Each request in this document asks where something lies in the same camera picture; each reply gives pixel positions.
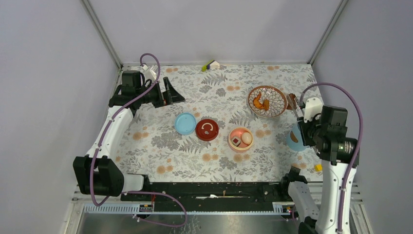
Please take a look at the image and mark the light blue round lid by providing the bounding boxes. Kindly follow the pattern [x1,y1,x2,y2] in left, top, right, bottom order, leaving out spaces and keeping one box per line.
[174,113,197,135]

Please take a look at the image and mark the light blue cup container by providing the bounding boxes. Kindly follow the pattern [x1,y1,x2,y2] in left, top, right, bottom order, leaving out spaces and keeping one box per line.
[286,123,307,152]

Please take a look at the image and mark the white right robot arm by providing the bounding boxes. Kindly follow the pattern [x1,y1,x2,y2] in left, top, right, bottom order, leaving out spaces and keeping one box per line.
[279,82,364,234]

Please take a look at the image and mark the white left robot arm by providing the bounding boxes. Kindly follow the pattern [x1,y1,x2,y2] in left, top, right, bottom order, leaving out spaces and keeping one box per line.
[73,71,185,200]

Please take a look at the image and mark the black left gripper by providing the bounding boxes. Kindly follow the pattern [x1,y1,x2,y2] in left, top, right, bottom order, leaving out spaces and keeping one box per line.
[136,77,185,108]

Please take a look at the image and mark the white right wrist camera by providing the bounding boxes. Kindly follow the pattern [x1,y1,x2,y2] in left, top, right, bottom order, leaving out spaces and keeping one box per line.
[303,97,323,123]

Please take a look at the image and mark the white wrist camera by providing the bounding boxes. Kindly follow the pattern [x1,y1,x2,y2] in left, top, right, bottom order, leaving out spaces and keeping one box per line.
[303,97,323,123]
[141,64,158,81]

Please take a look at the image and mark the patterned ceramic plate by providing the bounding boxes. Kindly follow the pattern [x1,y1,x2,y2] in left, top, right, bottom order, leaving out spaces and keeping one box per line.
[247,85,288,118]

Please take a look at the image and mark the orange fried shrimp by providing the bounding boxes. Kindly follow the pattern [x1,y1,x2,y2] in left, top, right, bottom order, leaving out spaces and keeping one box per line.
[253,91,270,111]
[286,93,297,110]

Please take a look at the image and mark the floral patterned tablecloth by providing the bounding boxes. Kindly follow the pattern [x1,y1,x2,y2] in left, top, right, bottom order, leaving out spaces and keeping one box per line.
[115,64,322,182]

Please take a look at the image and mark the red round lid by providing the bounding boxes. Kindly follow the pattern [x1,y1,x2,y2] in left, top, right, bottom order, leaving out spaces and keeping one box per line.
[195,118,219,141]

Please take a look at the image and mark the white egg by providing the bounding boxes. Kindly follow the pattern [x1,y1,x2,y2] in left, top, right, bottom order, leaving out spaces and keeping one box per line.
[241,132,253,145]

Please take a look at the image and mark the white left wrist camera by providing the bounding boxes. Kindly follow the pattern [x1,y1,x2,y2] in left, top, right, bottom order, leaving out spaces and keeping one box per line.
[141,64,158,81]

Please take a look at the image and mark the small yellow block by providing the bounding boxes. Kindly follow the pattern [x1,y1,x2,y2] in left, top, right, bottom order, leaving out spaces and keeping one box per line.
[314,164,322,172]

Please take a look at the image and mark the clear plastic tongs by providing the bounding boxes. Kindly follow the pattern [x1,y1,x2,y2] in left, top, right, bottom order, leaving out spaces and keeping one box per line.
[286,93,304,119]

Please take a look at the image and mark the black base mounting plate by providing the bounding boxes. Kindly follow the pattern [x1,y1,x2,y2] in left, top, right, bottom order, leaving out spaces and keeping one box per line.
[121,182,293,212]

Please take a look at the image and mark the small toy house block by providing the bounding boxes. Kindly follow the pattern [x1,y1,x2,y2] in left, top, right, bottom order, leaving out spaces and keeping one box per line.
[201,60,220,72]

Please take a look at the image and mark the red white sushi piece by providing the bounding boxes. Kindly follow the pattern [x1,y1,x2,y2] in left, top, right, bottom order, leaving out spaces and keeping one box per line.
[230,136,242,147]

